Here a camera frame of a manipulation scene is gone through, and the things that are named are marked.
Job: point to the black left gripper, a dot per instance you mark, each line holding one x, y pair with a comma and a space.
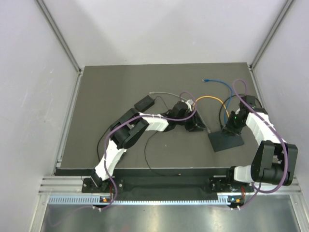
195, 121

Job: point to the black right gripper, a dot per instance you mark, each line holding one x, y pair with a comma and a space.
229, 127

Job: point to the dark grey network switch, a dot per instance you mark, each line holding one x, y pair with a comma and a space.
222, 141

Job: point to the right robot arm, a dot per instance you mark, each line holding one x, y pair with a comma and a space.
275, 159

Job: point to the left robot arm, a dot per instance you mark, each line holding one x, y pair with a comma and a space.
128, 129

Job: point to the black power adapter brick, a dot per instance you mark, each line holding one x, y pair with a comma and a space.
144, 104

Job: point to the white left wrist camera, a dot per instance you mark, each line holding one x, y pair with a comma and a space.
190, 103

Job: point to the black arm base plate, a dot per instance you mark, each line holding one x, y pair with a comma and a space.
126, 183

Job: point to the grey slotted cable duct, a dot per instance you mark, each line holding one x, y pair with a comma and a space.
105, 200

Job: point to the aluminium frame rail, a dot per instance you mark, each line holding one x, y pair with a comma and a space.
73, 184

